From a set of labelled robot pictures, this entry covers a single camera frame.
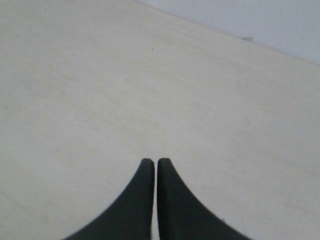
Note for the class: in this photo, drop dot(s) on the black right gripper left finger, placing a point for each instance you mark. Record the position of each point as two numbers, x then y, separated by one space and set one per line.
129 217

